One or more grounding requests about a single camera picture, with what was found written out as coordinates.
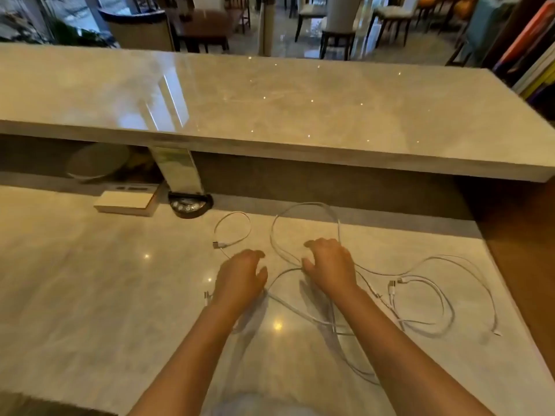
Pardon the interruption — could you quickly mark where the person's left hand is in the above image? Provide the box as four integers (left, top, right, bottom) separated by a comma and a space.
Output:
212, 248, 269, 319

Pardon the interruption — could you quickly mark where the person's right hand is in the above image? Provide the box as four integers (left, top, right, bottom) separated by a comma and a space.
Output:
301, 237, 361, 302

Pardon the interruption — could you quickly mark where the person's right forearm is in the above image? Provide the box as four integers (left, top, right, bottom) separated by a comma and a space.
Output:
331, 284, 495, 416

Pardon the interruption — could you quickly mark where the person's left forearm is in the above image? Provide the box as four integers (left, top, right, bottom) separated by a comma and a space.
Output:
128, 298, 259, 416

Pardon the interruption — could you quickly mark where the black round button base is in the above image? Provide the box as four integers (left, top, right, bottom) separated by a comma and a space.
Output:
168, 191, 214, 220

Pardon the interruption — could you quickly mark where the clear acrylic sign holder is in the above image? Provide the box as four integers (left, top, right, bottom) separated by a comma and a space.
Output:
149, 146, 205, 195

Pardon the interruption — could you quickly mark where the white flat box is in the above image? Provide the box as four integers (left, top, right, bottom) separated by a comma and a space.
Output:
93, 184, 165, 218

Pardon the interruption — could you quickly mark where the dark yellow printed packet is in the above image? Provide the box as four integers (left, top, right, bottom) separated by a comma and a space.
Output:
114, 146, 164, 185

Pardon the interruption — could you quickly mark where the round grey plate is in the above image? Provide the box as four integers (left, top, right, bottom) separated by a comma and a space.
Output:
65, 142, 132, 183

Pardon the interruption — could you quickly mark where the tall white high-back chair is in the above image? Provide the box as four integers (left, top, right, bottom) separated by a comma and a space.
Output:
319, 0, 365, 61

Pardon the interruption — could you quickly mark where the white dining chair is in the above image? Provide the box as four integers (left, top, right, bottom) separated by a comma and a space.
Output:
294, 0, 328, 43
366, 0, 419, 48

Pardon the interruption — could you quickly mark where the dark wooden table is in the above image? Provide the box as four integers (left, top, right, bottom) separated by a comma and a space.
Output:
166, 8, 243, 54

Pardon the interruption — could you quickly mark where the curved beige armchair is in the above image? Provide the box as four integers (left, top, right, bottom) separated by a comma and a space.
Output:
98, 7, 175, 51

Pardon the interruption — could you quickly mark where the teal chair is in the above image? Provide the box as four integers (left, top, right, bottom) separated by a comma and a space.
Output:
446, 0, 521, 68

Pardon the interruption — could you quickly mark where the row of upright books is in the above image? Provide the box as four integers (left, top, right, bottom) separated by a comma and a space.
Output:
492, 0, 555, 109

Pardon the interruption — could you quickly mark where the green potted plant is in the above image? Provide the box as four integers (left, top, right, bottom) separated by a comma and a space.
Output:
43, 12, 120, 49

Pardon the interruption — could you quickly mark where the dark wooden bookshelf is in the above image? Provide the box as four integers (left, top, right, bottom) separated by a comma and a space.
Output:
481, 0, 555, 122

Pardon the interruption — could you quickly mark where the dark wooden frame armchair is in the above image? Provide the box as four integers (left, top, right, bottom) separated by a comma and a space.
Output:
225, 0, 252, 33

